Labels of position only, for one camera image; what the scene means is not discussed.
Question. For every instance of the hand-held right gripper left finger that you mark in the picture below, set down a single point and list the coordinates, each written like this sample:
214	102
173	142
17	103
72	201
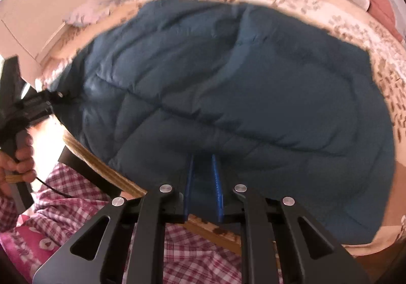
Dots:
188	189

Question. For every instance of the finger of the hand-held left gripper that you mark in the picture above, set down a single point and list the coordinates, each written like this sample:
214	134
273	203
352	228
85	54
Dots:
55	95

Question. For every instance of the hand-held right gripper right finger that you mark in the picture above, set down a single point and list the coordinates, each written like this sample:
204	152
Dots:
218	189

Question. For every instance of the dark teal quilted jacket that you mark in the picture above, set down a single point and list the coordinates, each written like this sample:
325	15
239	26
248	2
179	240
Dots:
238	97

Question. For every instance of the person's left hand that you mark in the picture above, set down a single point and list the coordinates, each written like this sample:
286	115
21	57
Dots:
23	157

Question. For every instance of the person's red plaid clothing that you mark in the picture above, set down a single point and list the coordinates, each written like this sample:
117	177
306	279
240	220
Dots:
79	195

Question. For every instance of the pink heart print cloth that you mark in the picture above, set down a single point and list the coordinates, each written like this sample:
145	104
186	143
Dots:
28	246

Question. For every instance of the wooden bed frame edge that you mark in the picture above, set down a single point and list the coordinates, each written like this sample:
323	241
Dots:
95	160

